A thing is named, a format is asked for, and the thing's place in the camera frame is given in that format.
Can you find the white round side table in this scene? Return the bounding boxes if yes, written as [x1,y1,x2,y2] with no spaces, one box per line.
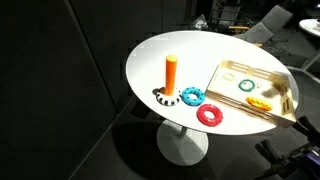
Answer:
[298,18,320,38]

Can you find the black stand frame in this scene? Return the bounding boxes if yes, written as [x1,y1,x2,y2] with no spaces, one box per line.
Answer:
[254,115,320,180]

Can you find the orange yellow twisted ring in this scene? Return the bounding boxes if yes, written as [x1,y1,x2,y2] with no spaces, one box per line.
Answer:
[245,96,274,112]

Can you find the light wooden slotted box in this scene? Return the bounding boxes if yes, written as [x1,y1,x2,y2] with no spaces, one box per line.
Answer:
[204,59,298,129]

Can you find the purple clamp part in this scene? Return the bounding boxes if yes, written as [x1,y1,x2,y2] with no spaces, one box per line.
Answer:
[303,152,320,178]

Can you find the blue studded ring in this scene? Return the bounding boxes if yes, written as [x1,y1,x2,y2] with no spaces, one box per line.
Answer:
[180,86,206,107]

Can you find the white table pedestal base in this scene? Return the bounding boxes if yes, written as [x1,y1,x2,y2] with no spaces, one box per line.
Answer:
[156,119,210,167]

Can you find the grey metal leg frame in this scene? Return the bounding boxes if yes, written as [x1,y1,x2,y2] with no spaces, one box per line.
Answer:
[287,48,320,84]

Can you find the red studded ring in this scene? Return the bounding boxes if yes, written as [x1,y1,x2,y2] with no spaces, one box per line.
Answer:
[196,103,224,128]

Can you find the black and white striped ring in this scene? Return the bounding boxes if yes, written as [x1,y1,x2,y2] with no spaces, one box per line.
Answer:
[155,86,182,107]

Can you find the green thin ring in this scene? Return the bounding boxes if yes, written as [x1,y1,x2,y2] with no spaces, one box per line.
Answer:
[237,78,256,93]

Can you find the pale yellow thin ring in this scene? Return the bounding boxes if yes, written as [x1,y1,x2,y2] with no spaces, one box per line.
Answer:
[222,71,237,82]

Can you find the orange stacking peg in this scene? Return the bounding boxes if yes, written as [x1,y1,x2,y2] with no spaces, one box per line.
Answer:
[164,54,179,97]

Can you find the crumpled grey bag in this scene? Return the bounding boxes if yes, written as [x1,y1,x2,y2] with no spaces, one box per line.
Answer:
[193,14,210,31]

